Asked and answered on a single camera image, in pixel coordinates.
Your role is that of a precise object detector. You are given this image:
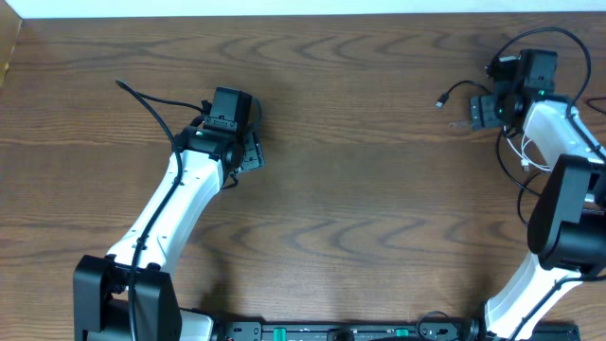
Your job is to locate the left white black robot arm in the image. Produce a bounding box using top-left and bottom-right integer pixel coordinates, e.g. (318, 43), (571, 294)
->
(73, 126), (264, 340)

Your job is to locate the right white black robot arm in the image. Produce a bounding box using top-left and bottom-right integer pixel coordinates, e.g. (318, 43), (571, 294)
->
(470, 93), (605, 340)

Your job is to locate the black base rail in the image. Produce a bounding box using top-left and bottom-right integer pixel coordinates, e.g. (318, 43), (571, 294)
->
(209, 317), (497, 341)

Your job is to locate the white usb cable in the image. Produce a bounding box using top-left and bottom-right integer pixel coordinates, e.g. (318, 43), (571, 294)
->
(505, 135), (553, 172)

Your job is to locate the black usb cable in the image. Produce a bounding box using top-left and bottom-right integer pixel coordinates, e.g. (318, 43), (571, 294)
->
(435, 80), (544, 198)

